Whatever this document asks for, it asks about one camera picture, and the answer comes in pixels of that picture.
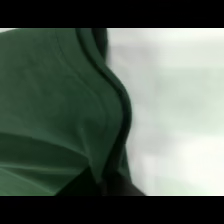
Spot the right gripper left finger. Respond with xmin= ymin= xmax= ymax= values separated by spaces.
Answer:
xmin=57 ymin=167 xmax=105 ymax=197

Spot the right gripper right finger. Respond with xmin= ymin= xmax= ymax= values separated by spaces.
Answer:
xmin=107 ymin=173 xmax=146 ymax=197

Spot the dark green garment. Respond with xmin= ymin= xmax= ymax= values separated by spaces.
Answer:
xmin=0 ymin=27 xmax=134 ymax=197

